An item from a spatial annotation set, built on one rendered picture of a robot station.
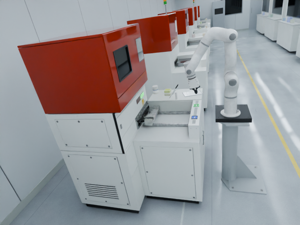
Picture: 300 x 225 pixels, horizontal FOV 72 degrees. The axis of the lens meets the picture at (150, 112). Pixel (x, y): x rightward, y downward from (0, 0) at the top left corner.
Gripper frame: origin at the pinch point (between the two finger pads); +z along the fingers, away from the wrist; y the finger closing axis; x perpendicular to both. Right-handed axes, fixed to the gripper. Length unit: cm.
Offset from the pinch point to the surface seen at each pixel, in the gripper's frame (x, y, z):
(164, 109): 14.9, -42.8, 17.6
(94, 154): -66, -95, 13
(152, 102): 15, -54, 6
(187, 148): -46, -13, 34
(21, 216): -89, -218, 68
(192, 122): -35.1, -4.7, 15.2
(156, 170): -46, -52, 55
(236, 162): 0, 22, 95
